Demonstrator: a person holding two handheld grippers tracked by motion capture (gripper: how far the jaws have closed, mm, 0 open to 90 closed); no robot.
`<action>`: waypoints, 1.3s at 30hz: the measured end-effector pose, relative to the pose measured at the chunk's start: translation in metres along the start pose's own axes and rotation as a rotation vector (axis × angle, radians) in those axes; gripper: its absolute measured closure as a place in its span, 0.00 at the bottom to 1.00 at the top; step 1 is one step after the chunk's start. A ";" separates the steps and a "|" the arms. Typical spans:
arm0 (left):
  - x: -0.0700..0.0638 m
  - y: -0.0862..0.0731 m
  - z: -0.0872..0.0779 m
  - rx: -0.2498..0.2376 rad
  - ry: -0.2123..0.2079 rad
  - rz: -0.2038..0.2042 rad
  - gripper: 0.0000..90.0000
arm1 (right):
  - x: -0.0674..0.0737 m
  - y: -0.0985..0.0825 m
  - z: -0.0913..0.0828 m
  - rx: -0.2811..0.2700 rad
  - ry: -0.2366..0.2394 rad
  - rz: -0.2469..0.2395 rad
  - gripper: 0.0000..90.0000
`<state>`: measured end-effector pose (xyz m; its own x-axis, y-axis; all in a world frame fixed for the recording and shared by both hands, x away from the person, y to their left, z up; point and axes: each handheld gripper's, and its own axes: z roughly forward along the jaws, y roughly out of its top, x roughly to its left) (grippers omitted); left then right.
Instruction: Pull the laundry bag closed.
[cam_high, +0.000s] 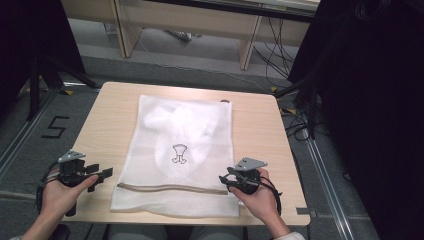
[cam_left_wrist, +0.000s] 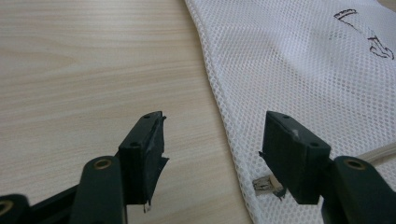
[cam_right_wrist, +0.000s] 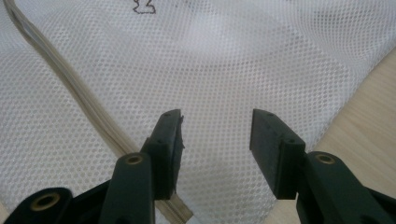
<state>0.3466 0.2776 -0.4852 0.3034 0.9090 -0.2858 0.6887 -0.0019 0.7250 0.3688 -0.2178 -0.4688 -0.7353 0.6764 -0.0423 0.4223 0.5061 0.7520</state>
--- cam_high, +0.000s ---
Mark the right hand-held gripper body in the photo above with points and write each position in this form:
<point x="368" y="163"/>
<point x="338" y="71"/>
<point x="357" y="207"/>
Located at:
<point x="248" y="178"/>

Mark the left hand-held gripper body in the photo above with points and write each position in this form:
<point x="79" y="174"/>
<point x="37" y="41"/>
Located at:
<point x="71" y="171"/>

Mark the white mesh laundry bag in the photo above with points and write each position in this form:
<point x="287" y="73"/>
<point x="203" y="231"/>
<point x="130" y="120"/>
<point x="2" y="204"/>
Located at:
<point x="150" y="200"/>

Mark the person's right hand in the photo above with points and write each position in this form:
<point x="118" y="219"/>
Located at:
<point x="261" y="203"/>

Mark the person's left hand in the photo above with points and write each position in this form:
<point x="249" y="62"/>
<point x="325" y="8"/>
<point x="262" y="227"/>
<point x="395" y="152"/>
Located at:
<point x="60" y="198"/>

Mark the black chair part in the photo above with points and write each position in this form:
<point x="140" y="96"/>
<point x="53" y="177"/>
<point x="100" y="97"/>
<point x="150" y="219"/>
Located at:
<point x="61" y="232"/>

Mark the gray tape strip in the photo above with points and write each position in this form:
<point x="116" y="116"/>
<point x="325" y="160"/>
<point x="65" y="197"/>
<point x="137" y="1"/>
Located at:
<point x="305" y="211"/>

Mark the white garment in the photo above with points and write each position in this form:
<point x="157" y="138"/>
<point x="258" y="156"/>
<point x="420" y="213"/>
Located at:
<point x="180" y="123"/>

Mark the person's gray clothing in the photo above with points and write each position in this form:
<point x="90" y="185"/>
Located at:
<point x="150" y="233"/>

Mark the black tripod stand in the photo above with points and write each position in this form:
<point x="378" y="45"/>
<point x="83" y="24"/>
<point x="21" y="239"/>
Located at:
<point x="311" y="110"/>
<point x="35" y="90"/>

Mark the black curtain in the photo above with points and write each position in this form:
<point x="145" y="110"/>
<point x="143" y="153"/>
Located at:
<point x="33" y="36"/>
<point x="373" y="116"/>

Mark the gray power strip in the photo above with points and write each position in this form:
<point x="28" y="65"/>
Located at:
<point x="181" y="35"/>

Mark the light wooden desk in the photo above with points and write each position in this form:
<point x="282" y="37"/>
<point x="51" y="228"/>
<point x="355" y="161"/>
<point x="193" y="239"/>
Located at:
<point x="186" y="20"/>

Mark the metal floor rail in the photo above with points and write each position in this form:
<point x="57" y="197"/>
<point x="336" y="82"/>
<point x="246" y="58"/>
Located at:
<point x="328" y="186"/>
<point x="23" y="133"/>

